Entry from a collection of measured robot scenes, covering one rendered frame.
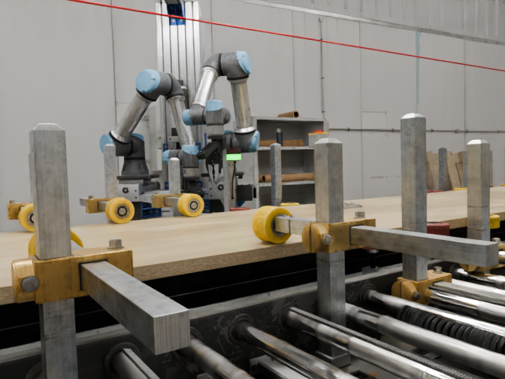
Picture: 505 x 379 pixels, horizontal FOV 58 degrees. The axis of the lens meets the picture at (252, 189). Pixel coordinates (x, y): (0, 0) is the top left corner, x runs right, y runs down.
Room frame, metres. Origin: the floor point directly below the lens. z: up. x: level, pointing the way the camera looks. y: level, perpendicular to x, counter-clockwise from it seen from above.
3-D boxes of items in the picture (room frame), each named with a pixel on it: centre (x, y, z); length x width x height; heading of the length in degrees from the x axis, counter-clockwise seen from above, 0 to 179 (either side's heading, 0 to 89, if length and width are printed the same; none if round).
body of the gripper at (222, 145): (2.01, 0.15, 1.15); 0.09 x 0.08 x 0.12; 143
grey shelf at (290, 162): (4.84, -0.31, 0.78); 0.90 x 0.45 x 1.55; 119
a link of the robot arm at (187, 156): (2.16, 0.29, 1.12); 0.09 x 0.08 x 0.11; 58
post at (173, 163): (1.80, 0.31, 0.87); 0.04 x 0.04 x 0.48; 33
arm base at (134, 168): (2.55, 0.65, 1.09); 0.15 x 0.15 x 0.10
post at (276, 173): (2.08, -0.11, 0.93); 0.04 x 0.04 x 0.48; 33
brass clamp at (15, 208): (1.52, 0.75, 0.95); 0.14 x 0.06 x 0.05; 123
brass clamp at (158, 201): (1.79, 0.33, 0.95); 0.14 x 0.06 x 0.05; 123
